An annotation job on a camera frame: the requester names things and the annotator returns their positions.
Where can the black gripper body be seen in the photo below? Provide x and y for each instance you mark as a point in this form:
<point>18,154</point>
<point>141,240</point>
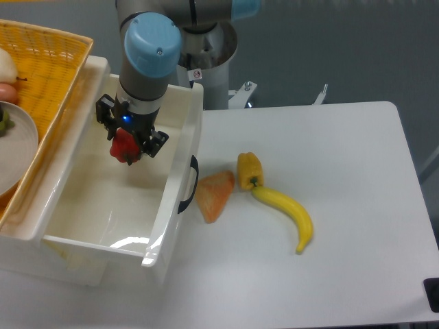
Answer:
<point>135,116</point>

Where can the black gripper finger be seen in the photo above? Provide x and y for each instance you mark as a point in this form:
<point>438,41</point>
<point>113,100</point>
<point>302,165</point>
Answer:
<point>103,111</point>
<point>151,144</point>

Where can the red bell pepper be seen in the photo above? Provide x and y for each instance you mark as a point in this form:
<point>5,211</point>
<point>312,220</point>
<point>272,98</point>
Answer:
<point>124,147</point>

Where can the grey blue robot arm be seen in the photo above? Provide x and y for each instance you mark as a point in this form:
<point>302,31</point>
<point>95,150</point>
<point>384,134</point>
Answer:
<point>163,41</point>

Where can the upper white drawer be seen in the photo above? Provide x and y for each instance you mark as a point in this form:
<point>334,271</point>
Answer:
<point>108,209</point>

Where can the yellow bell pepper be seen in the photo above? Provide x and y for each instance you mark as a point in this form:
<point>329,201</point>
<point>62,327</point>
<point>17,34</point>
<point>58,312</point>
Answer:
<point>249,171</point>

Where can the white drawer cabinet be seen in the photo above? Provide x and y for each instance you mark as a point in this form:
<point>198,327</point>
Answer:
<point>23,248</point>

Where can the yellow woven basket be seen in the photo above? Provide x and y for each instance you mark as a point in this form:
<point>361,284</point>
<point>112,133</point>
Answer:
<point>49,62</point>

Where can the orange fruit wedge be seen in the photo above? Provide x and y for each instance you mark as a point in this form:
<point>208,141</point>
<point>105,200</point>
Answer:
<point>212,194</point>

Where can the white plate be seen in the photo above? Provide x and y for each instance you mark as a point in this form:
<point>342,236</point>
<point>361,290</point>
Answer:
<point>18,147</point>

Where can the pink sausage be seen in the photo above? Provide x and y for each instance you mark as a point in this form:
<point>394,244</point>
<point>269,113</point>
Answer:
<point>8,93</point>

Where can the pale pear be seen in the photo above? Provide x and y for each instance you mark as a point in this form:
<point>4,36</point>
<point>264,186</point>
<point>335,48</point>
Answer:
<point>9,71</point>

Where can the green grapes on plate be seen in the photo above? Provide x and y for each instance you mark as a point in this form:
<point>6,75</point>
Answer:
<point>6,122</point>

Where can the yellow banana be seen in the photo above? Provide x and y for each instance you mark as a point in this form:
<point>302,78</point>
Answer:
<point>292,209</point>

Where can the black device at table edge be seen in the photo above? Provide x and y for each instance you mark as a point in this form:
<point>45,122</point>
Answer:
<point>431,286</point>

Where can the white table frame bracket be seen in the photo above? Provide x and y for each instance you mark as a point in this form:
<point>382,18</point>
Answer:
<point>321,96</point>

